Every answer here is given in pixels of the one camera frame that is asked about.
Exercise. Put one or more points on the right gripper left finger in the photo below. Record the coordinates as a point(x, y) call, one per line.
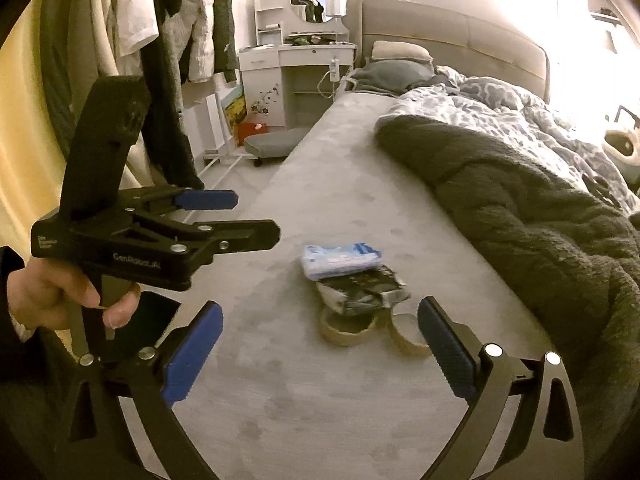
point(155, 372)

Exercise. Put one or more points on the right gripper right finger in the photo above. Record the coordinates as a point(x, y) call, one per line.
point(545, 439)

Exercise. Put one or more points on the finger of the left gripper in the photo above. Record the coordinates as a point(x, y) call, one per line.
point(196, 200)
point(241, 235)

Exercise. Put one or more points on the blue white tissue pack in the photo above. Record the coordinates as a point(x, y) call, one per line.
point(320, 262)

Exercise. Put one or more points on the person's left hand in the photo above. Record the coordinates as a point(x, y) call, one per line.
point(37, 296)

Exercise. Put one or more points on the black hanging coat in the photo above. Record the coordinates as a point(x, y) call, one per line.
point(163, 134)

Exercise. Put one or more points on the red box on floor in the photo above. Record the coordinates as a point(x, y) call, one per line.
point(246, 129)

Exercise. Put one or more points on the grey cushioned stool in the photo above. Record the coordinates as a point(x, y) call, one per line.
point(278, 144)

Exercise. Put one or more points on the yellow picture book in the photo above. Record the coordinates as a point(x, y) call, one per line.
point(233, 106)

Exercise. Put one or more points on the crumpled silver black wrapper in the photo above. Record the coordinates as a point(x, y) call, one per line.
point(363, 292)

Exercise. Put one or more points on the dark green hanging garment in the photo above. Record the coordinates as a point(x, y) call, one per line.
point(226, 61)

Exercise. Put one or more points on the brown tape roll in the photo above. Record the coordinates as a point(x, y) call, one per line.
point(346, 330)
point(406, 336)

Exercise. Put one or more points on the bed with grey sheet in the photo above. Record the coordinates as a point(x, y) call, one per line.
point(275, 400)

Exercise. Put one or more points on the white dressing table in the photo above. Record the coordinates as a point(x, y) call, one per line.
point(280, 74)

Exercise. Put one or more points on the white puffer jacket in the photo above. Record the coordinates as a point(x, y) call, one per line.
point(191, 29)

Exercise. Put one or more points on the beige hanging coat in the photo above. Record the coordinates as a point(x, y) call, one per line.
point(75, 51)

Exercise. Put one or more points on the dark grey fleece blanket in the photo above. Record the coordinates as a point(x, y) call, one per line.
point(571, 258)

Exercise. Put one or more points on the white hanging t-shirt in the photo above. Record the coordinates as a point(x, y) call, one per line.
point(133, 26)

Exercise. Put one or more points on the grey-green pillow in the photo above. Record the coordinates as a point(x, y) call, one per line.
point(397, 77)

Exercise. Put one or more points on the beige pillow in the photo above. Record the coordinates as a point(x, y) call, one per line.
point(384, 50)

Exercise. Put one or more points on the small table lamp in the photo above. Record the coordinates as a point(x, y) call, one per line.
point(335, 8)

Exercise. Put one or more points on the grey upholstered headboard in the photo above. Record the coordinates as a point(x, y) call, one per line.
point(471, 46)

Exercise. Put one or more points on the white baby bouncer seat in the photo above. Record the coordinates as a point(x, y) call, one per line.
point(621, 144)

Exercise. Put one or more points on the blue white patterned duvet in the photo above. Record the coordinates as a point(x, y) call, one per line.
point(519, 119)

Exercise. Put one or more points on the white charger with cable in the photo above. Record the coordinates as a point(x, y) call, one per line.
point(328, 83)

